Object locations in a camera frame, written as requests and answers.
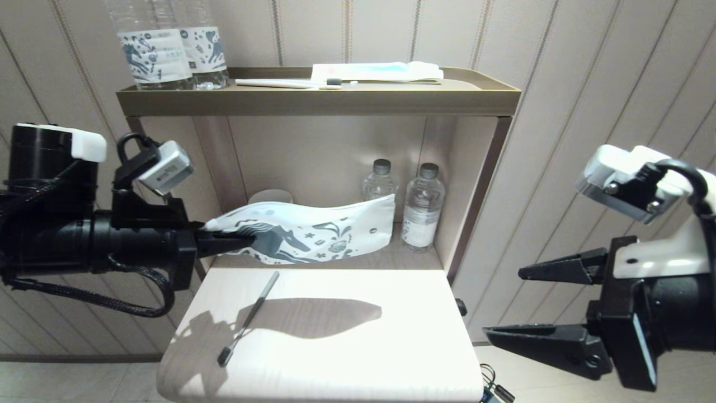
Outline white blue packet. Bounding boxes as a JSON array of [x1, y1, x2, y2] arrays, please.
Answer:
[[311, 62, 444, 83]]

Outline braided black left arm cable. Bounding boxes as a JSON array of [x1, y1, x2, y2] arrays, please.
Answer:
[[0, 255, 176, 318]]

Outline black connector with wires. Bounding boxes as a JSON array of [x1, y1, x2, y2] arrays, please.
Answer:
[[480, 364, 516, 403]]

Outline white ribbed mug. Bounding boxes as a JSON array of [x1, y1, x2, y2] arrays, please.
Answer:
[[248, 189, 293, 205]]

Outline left camera smooth black cable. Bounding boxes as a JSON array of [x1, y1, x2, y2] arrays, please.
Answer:
[[116, 133, 149, 168]]

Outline white toothbrush dark bristles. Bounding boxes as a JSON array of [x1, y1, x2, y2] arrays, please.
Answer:
[[235, 77, 360, 90]]

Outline large water bottle horse label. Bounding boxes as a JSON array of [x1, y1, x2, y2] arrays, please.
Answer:
[[105, 0, 194, 90], [173, 0, 230, 89]]

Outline white blue horse pouch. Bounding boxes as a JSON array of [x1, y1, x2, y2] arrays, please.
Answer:
[[202, 193, 397, 265]]

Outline brown open shelf cabinet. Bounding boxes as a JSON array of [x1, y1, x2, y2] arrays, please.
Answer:
[[116, 66, 522, 283]]

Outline grey toothbrush black bristles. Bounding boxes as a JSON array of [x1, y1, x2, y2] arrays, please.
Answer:
[[217, 271, 280, 368]]

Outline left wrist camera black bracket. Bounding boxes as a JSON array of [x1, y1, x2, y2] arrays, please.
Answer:
[[112, 133, 195, 230]]

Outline small clear water bottle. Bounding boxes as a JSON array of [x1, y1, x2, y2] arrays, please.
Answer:
[[362, 159, 399, 202], [402, 163, 446, 252]]

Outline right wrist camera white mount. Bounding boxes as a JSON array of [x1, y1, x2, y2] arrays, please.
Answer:
[[575, 144, 716, 280]]

